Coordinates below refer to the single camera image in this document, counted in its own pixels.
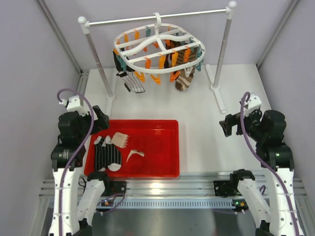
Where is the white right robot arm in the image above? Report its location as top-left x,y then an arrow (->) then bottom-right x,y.
219,109 -> 303,236

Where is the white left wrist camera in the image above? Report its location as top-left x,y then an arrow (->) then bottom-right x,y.
59,95 -> 90,117

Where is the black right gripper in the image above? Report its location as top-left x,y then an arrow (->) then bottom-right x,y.
220,105 -> 266,141

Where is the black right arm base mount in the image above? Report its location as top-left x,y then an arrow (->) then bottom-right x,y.
213,180 -> 238,198

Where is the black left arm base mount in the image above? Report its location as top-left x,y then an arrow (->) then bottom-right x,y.
101,180 -> 126,197

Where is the white clip sock hanger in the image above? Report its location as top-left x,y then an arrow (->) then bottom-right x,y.
114,13 -> 205,84

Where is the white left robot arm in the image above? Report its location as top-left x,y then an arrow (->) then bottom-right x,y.
49,106 -> 111,236

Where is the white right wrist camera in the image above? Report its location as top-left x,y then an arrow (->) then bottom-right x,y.
243,93 -> 262,117

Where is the hanging brown striped sock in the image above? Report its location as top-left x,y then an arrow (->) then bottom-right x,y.
175,47 -> 199,91

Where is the white drying rack stand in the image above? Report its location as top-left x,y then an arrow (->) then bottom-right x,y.
78,0 -> 237,114

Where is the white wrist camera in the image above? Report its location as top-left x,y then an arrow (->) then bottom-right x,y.
59,95 -> 90,117
243,93 -> 262,117

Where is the hanging black striped sock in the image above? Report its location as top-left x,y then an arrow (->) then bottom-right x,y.
113,49 -> 145,93

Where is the black white striped sock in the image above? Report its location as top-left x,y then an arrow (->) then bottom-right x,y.
94,136 -> 123,172

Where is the red plastic tray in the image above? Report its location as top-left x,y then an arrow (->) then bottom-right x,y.
98,119 -> 180,178

